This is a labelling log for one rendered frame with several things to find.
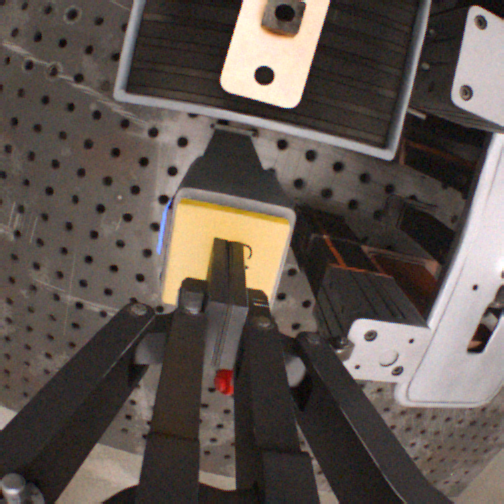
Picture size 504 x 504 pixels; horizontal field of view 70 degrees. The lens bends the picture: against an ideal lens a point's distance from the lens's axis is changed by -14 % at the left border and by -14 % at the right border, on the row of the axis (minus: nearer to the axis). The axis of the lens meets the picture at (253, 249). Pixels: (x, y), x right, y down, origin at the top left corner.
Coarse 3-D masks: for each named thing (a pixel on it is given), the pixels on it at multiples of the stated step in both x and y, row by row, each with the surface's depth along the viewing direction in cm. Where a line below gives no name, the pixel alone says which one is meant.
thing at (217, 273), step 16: (224, 240) 21; (224, 256) 19; (208, 272) 20; (224, 272) 18; (208, 288) 17; (224, 288) 16; (224, 304) 15; (208, 320) 15; (224, 320) 15; (208, 336) 16; (208, 352) 16
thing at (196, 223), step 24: (192, 216) 21; (216, 216) 21; (240, 216) 21; (264, 216) 22; (192, 240) 22; (240, 240) 22; (264, 240) 22; (168, 264) 22; (192, 264) 22; (264, 264) 22; (168, 288) 22; (264, 288) 23
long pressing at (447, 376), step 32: (480, 160) 37; (480, 192) 37; (480, 224) 39; (448, 256) 41; (480, 256) 40; (448, 288) 41; (480, 288) 42; (448, 320) 43; (480, 320) 43; (448, 352) 45; (480, 352) 45; (416, 384) 46; (448, 384) 47; (480, 384) 47
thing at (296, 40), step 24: (264, 0) 17; (288, 0) 16; (312, 0) 17; (240, 24) 17; (264, 24) 16; (288, 24) 16; (312, 24) 17; (240, 48) 17; (264, 48) 17; (288, 48) 17; (312, 48) 17; (240, 72) 18; (288, 72) 18; (264, 96) 18; (288, 96) 18
